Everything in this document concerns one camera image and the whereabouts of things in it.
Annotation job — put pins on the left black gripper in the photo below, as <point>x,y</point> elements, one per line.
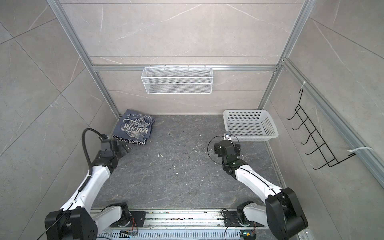
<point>119,148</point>

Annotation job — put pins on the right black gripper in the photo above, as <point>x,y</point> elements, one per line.
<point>217,149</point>

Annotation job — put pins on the grey-blue printed tank top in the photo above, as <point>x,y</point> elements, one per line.
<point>134,125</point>

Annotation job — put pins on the navy tank top red trim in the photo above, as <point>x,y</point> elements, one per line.
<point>130,141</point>

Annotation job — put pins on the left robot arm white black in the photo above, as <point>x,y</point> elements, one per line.
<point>74,220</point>

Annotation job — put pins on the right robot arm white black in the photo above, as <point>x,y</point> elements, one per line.
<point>282,212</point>

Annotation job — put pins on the white plastic laundry basket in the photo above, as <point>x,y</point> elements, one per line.
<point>250,125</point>

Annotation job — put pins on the white zip tie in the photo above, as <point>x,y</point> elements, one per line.
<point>360,148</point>

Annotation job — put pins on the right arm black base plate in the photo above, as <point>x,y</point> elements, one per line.
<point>231,218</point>

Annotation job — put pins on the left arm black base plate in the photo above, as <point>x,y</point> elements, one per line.
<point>137,219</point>

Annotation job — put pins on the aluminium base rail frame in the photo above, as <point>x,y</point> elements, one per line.
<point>186,224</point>

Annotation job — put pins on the white wire mesh wall basket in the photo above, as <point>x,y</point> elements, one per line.
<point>177,80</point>

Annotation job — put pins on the black wire hook rack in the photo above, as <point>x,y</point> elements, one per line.
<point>315,136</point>

